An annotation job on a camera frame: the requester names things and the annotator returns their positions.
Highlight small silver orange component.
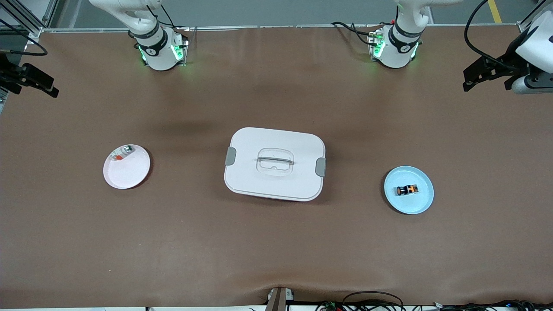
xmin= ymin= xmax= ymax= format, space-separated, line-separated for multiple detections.
xmin=110 ymin=146 xmax=135 ymax=162

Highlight pink round plate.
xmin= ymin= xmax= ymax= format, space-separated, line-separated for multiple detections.
xmin=103 ymin=144 xmax=151 ymax=190

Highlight light blue round plate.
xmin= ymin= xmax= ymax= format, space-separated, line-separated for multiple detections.
xmin=384 ymin=166 xmax=434 ymax=215

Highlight white lidded storage box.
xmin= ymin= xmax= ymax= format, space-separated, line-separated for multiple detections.
xmin=224 ymin=127 xmax=327 ymax=202

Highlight brown table mat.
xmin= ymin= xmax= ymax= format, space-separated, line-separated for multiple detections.
xmin=0 ymin=25 xmax=553 ymax=308

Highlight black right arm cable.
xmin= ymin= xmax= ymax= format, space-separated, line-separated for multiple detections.
xmin=0 ymin=18 xmax=48 ymax=57

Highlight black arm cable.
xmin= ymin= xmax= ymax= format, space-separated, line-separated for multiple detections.
xmin=0 ymin=18 xmax=48 ymax=57
xmin=464 ymin=0 xmax=519 ymax=70

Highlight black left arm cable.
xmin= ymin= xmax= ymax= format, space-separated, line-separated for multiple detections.
xmin=464 ymin=0 xmax=519 ymax=70

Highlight aluminium frame post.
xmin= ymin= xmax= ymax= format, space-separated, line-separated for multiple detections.
xmin=518 ymin=0 xmax=553 ymax=33
xmin=0 ymin=0 xmax=59 ymax=38

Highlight black left arm base cables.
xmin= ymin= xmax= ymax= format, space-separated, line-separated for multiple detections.
xmin=331 ymin=21 xmax=381 ymax=46

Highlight black arm base cables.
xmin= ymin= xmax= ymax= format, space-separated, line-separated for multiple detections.
xmin=331 ymin=21 xmax=381 ymax=46
xmin=147 ymin=3 xmax=191 ymax=32

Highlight black right arm base cables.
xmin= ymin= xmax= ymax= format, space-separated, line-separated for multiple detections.
xmin=147 ymin=3 xmax=191 ymax=32

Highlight silver table edge rail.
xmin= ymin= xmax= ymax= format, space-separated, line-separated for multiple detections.
xmin=41 ymin=24 xmax=523 ymax=33

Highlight black cable bundle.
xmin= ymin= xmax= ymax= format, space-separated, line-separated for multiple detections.
xmin=315 ymin=291 xmax=553 ymax=311

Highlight grey table edge bracket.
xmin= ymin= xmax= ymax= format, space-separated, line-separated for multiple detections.
xmin=264 ymin=287 xmax=295 ymax=311

